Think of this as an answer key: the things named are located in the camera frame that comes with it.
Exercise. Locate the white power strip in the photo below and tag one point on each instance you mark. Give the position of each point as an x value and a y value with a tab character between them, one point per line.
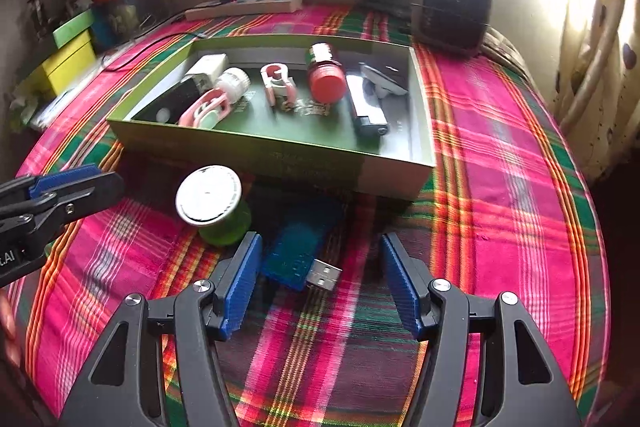
250	4

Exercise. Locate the crumpled paper wrappers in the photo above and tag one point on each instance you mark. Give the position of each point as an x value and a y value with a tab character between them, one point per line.
22	109

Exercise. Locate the green jar with white lid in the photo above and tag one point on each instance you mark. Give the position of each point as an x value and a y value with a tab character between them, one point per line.
207	194

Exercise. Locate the clear plastic container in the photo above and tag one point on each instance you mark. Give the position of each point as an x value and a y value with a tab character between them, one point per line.
125	14

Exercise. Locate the black round disc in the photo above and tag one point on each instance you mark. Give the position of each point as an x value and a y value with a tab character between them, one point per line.
385	82

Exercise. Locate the green cardboard box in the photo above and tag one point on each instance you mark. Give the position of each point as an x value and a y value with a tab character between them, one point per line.
300	127

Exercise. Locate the white USB charger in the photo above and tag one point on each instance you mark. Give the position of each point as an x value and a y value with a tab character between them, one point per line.
207	66

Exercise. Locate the black rectangular device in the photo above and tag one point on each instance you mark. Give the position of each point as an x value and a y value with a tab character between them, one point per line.
165	102

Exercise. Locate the person's left hand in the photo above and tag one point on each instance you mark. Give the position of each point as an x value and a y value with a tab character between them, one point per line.
6	314

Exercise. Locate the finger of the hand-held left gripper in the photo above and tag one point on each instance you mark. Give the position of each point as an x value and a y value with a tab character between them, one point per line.
60	179
95	194

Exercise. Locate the yellow box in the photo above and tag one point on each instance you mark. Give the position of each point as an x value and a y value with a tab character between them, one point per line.
65	67

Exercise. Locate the blue USB stick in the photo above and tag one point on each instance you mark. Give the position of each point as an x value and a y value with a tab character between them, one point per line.
295	242

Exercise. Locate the red cap brown bottle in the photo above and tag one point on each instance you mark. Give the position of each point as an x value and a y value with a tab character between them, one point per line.
326	82

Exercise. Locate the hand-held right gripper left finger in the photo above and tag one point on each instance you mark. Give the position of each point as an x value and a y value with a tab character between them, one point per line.
245	282

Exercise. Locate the small metal frame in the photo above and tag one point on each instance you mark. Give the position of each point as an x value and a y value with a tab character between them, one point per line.
35	14

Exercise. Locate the silver black lighter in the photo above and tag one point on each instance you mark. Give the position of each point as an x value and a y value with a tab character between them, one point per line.
365	107

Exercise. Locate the clear plastic packet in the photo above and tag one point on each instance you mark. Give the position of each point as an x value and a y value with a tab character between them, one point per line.
55	107

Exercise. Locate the pink green plaid blanket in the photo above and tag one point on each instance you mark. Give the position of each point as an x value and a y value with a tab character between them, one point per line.
500	157

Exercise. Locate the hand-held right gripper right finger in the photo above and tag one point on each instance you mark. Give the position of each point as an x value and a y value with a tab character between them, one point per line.
400	282

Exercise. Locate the white curved tube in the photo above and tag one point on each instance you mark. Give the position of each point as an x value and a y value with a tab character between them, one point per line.
595	72

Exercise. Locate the blue box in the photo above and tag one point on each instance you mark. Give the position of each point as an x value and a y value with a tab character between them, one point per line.
102	32

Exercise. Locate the pink clip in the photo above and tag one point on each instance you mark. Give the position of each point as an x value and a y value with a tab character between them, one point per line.
192	113

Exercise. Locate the black grilled appliance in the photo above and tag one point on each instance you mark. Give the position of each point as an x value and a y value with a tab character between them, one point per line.
450	12

